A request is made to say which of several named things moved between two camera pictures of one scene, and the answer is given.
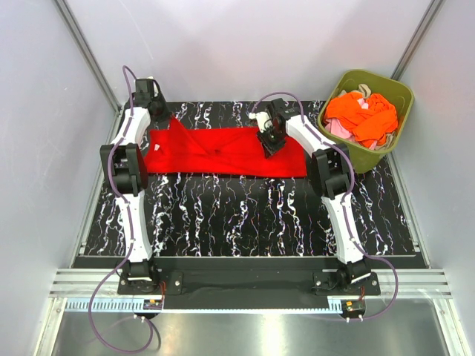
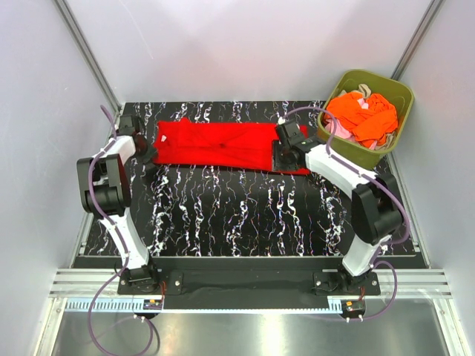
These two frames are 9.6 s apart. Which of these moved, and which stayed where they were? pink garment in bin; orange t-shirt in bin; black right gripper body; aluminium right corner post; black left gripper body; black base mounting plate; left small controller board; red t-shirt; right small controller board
Moved: red t-shirt; black right gripper body; black left gripper body
Stayed: aluminium right corner post; orange t-shirt in bin; pink garment in bin; left small controller board; right small controller board; black base mounting plate
